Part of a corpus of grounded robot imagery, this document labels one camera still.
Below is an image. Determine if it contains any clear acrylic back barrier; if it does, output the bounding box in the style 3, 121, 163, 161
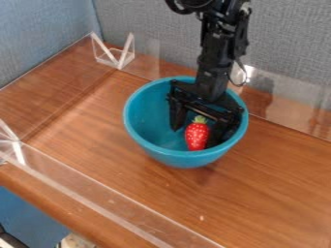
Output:
125, 30, 331, 142

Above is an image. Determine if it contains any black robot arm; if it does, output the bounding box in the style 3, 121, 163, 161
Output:
166, 0, 253, 148

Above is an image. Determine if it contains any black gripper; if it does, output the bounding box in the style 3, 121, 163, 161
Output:
167, 79, 245, 148

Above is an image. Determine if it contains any clear acrylic front barrier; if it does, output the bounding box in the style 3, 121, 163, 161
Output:
0, 120, 225, 248

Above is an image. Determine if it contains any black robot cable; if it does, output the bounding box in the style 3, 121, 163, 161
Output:
227, 54, 250, 87

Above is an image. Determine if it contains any red toy strawberry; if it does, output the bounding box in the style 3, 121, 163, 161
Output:
186, 115, 210, 151

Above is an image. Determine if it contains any clear acrylic barrier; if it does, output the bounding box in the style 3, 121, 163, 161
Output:
125, 30, 331, 142
0, 120, 225, 248

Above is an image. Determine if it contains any blue plastic bowl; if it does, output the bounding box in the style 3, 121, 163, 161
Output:
123, 76, 249, 169

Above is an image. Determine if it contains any clear acrylic corner bracket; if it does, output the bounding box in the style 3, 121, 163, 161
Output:
91, 32, 137, 70

